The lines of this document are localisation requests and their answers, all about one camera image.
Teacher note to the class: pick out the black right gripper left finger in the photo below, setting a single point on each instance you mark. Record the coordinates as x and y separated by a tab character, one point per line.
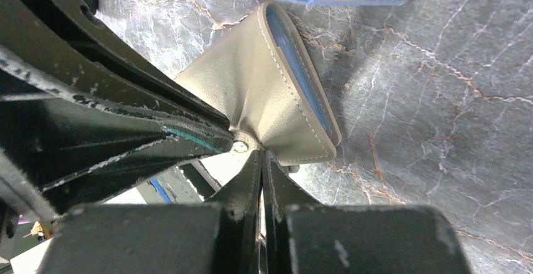
220	235

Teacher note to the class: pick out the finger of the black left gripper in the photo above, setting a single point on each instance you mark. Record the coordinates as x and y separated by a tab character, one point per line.
63	39
61	147

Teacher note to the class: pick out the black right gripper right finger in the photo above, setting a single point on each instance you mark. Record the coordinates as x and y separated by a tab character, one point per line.
305	236

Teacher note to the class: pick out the beige leather card holder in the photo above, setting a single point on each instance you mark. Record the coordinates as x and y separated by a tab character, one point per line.
260	76

